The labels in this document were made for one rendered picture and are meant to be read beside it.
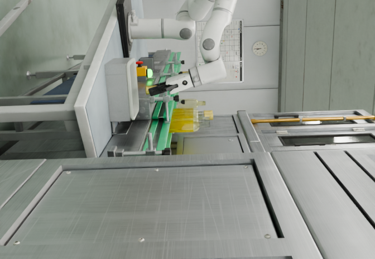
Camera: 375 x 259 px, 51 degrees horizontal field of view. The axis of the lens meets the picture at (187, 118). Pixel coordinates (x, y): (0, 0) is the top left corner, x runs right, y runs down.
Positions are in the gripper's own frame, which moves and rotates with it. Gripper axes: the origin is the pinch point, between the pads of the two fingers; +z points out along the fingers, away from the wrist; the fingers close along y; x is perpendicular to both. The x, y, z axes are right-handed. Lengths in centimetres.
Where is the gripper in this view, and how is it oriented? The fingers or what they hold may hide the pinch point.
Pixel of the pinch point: (154, 89)
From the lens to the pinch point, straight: 156.7
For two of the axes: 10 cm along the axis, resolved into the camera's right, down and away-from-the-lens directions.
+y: 0.0, -3.1, 9.5
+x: -3.0, -9.1, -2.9
